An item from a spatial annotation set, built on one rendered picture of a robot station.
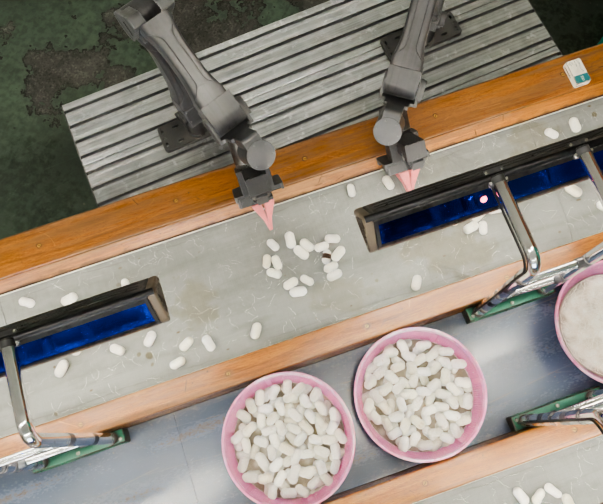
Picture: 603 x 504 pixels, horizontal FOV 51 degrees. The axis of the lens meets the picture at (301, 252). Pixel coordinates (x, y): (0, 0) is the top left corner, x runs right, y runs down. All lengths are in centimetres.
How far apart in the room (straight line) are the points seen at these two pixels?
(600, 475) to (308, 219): 79
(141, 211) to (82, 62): 126
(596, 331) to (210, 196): 87
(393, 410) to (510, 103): 74
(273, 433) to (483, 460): 42
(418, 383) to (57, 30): 197
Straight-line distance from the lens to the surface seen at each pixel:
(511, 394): 147
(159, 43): 125
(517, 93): 158
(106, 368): 143
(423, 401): 138
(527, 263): 107
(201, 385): 135
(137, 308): 105
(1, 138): 260
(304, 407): 136
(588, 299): 150
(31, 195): 246
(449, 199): 107
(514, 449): 137
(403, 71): 133
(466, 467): 135
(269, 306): 138
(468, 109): 154
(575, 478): 144
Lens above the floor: 209
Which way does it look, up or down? 74 degrees down
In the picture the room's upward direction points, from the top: 7 degrees counter-clockwise
